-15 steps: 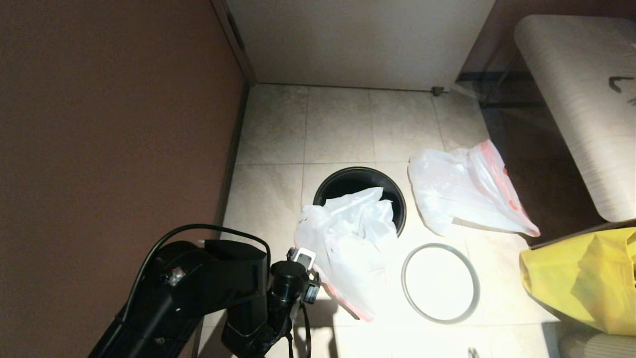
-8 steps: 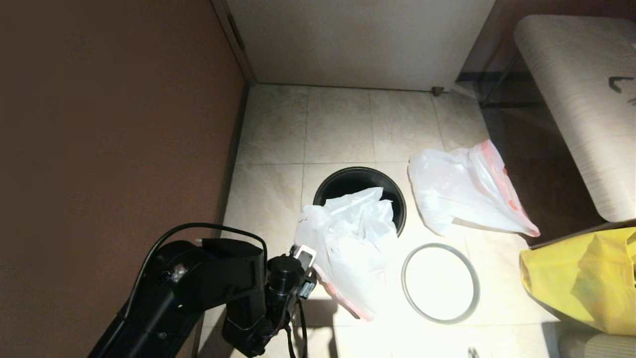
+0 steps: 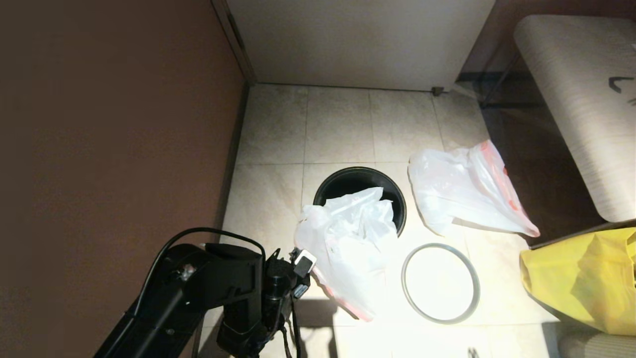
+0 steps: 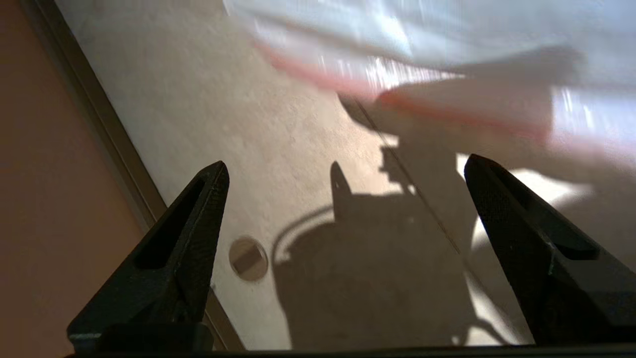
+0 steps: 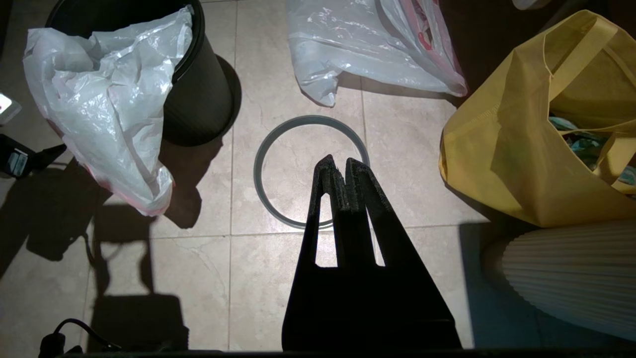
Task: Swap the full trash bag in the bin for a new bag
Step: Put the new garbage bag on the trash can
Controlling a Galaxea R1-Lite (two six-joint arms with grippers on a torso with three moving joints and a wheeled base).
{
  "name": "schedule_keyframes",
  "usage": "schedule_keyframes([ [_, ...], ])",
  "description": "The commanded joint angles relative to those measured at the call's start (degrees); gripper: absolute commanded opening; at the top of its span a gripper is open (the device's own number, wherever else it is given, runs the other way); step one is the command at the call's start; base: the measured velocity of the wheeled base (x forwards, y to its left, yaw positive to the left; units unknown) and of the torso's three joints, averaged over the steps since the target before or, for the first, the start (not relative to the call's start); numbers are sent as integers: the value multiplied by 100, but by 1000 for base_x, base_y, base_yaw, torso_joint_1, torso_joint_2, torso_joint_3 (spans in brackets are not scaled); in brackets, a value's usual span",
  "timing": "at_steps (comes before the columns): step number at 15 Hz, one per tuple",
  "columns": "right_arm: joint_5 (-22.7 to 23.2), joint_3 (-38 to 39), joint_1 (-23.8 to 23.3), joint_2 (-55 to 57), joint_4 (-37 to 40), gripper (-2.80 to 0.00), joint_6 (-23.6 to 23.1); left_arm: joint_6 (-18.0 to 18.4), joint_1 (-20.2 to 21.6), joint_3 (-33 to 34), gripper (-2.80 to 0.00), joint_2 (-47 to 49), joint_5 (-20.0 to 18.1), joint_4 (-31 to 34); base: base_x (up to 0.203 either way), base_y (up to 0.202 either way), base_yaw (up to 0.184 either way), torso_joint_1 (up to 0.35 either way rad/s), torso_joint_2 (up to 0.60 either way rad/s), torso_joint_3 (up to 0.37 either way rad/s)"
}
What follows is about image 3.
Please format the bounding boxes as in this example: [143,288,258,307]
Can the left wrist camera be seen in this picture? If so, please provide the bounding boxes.
[292,249,318,278]

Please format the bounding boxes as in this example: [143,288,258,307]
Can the dark door frame post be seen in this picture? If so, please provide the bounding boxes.
[213,0,257,85]

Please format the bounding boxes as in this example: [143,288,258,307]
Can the braided left wrist cable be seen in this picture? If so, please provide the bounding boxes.
[279,297,303,358]

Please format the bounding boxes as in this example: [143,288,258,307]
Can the black metal table frame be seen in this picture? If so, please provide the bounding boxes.
[457,50,552,111]

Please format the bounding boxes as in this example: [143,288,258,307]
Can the white door panel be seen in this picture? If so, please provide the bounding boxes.
[226,0,497,92]

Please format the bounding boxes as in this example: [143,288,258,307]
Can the yellow plastic bag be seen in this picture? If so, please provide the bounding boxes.
[519,228,636,336]

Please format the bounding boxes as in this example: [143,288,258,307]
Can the black left elbow cable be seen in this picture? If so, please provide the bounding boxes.
[133,227,267,319]

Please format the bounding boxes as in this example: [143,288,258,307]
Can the black trash bin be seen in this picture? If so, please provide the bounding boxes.
[313,167,407,237]

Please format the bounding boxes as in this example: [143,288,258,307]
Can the grey bin ring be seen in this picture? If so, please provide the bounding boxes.
[401,243,480,325]

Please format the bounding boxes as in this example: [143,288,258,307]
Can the beige wood-grain table top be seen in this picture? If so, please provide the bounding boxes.
[513,15,636,223]

